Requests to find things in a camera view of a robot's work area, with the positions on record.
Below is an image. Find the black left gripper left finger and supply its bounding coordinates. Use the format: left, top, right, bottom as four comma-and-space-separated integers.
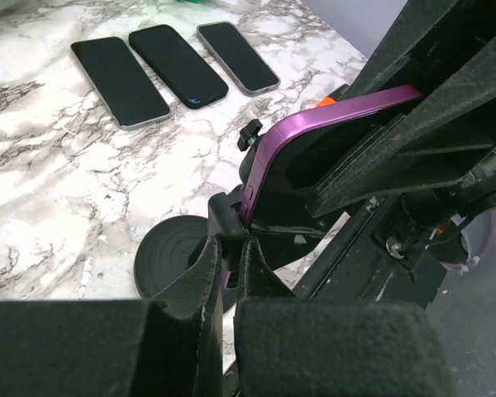
0, 237, 222, 396

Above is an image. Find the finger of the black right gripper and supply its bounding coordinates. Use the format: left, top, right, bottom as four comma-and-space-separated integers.
342, 1, 496, 103

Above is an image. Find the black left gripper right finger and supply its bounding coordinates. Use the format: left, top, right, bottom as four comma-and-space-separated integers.
234, 237, 455, 396

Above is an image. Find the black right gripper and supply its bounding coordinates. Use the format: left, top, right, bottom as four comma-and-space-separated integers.
295, 36, 496, 307

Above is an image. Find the small black phone stand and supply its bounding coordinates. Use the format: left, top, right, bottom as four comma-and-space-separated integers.
134, 118, 327, 309

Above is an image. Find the purple phone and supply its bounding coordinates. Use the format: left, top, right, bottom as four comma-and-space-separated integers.
209, 85, 422, 289

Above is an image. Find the silver phone with dark screen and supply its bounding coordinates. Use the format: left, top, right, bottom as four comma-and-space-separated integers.
70, 36, 170, 130

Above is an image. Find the orange highlighter marker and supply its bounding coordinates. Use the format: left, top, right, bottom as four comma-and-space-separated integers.
316, 96, 336, 108

